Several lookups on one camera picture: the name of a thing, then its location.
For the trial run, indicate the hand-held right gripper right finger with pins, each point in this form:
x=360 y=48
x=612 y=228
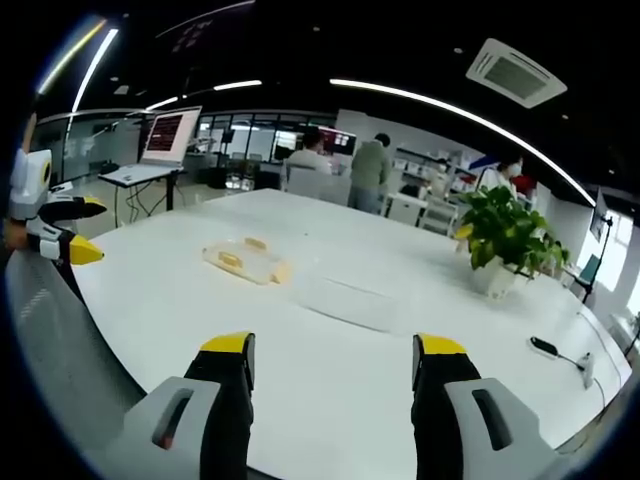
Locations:
x=450 y=425

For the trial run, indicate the white storage shelf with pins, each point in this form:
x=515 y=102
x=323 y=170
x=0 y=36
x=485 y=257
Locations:
x=435 y=200

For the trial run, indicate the white plant pot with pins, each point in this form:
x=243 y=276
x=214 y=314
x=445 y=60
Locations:
x=492 y=277

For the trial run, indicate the short ceiling light strip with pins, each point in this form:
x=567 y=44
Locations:
x=237 y=85

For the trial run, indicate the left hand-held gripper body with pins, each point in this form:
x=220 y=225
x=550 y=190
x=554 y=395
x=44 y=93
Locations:
x=27 y=185

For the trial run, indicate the white plug adapter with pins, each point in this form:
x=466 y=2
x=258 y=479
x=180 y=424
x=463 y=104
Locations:
x=587 y=370

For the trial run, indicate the open laptop with red screen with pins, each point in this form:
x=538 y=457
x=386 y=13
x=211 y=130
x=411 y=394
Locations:
x=167 y=132

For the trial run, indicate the white standing desk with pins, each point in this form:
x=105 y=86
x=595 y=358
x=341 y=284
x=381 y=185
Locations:
x=135 y=177

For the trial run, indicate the white office chair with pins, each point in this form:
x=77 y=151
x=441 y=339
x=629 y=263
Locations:
x=317 y=182

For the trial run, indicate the black oblong device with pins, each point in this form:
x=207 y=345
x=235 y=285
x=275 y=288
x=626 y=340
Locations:
x=545 y=347

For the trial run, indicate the ceiling air conditioner vent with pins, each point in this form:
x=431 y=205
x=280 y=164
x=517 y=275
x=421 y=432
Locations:
x=515 y=72

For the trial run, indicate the long curved ceiling light strip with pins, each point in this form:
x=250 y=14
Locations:
x=450 y=107

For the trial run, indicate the green leafy plant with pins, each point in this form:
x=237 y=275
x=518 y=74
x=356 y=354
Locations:
x=505 y=225

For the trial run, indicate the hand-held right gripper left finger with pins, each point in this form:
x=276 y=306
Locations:
x=200 y=430

